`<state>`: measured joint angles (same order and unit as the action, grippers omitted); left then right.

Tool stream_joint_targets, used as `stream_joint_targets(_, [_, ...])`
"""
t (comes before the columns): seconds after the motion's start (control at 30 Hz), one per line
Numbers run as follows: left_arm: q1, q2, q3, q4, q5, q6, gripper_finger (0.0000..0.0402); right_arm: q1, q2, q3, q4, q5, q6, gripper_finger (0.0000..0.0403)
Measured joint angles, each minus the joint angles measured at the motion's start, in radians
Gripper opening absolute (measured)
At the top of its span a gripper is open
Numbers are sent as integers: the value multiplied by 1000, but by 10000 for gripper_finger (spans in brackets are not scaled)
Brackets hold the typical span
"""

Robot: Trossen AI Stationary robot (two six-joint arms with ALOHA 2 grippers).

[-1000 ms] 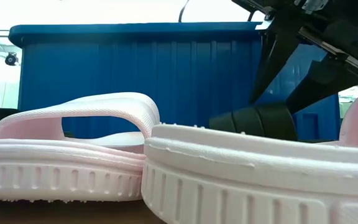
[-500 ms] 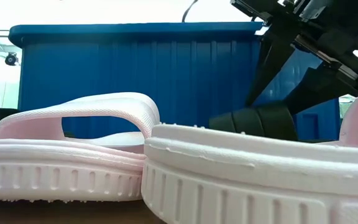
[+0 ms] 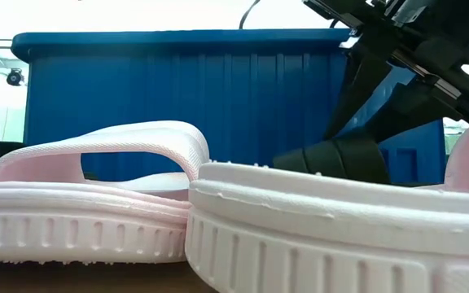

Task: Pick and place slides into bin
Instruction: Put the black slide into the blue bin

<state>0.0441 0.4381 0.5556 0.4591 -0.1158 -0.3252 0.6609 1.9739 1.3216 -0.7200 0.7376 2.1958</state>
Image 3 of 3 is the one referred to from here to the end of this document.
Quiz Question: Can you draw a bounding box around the blue plastic bin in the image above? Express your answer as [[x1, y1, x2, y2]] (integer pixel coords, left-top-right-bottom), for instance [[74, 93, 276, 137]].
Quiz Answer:
[[11, 28, 447, 186]]

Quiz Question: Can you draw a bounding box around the pink slide sandal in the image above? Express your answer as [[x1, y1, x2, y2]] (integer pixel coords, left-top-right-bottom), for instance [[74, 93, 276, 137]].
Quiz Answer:
[[184, 109, 469, 293], [0, 120, 211, 265]]

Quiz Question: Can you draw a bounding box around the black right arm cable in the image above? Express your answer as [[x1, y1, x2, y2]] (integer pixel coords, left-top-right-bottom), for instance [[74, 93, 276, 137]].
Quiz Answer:
[[238, 0, 262, 30]]

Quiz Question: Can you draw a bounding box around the small black background webcam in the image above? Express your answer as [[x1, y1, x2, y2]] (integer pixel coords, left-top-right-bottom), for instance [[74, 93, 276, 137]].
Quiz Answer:
[[6, 68, 24, 87]]

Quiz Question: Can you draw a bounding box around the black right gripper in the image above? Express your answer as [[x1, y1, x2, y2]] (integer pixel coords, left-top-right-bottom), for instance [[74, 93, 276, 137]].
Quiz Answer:
[[301, 0, 469, 142]]

